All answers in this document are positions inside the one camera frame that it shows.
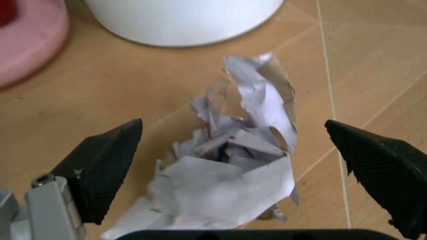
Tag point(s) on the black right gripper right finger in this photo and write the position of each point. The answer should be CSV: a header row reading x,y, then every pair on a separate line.
x,y
383,170

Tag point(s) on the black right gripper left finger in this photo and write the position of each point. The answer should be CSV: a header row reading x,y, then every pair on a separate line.
x,y
100,170

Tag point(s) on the white round bin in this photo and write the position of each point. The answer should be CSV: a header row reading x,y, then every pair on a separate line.
x,y
183,20

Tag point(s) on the pink round basin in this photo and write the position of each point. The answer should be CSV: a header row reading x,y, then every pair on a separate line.
x,y
26,40

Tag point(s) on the crumpled white paper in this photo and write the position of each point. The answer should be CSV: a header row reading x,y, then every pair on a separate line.
x,y
230,160

